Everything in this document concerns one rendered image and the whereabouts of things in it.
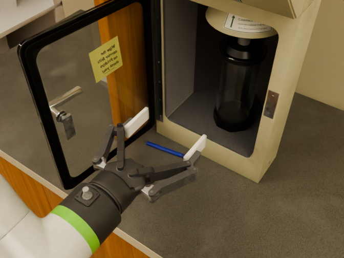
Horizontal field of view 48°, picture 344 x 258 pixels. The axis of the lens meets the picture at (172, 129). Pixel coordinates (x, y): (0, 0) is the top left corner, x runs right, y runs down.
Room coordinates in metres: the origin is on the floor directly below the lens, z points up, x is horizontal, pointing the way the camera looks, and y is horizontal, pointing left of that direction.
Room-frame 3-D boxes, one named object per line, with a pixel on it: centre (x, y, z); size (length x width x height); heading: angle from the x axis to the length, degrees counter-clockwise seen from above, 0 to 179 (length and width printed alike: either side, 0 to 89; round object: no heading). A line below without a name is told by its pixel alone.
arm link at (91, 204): (0.34, 0.13, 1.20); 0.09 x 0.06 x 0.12; 56
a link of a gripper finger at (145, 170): (0.43, 0.02, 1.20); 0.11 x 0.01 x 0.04; 104
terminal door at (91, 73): (0.65, 0.15, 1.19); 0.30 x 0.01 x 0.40; 138
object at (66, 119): (0.56, 0.21, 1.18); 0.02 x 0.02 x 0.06; 48
